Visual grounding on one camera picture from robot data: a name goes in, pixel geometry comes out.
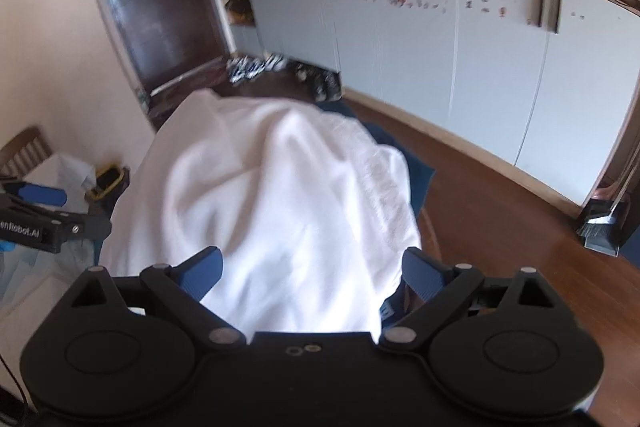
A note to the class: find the grey dustpan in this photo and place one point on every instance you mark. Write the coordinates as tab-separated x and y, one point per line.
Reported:
602	222

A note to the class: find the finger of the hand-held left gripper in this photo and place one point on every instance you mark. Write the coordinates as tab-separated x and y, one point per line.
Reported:
87	228
45	196

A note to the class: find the long white cabinet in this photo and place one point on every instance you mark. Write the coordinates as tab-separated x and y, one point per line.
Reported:
425	72

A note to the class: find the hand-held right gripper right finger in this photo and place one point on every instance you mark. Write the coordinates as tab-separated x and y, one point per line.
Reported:
422	278

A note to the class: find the black and white shoes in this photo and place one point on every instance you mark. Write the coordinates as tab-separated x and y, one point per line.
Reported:
255	68

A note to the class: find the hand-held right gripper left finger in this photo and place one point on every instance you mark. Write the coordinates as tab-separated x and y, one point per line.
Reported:
202	276

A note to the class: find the dark blue cloth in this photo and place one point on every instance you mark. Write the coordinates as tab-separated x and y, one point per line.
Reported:
417	177

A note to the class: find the dark shoes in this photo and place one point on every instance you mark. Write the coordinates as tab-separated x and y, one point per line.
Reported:
320	84

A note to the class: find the yellow and black device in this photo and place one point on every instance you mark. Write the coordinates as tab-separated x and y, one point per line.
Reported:
107	181

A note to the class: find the dark wooden chair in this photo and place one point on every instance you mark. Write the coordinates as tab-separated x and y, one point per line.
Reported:
25	152

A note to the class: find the white lace-sleeve sweater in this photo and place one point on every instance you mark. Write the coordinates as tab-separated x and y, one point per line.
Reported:
260	207

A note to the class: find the dark brown door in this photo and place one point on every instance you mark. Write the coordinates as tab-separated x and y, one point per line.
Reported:
150	22

